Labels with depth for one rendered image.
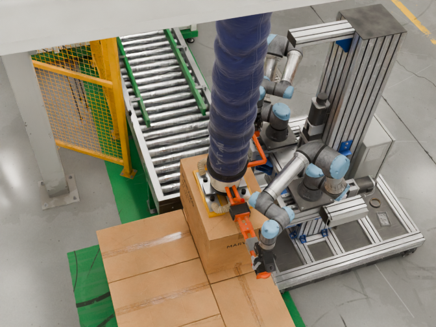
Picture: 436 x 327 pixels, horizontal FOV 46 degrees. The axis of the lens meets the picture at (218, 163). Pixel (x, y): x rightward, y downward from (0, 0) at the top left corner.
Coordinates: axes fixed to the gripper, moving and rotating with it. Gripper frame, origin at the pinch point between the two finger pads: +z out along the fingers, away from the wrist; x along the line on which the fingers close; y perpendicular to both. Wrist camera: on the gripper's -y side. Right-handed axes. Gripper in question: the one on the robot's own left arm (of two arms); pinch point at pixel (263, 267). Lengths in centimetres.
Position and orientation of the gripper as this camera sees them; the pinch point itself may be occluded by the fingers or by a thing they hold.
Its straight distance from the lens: 259.5
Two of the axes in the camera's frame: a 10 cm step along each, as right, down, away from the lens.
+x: -9.5, 2.0, -2.2
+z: -0.5, 6.3, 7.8
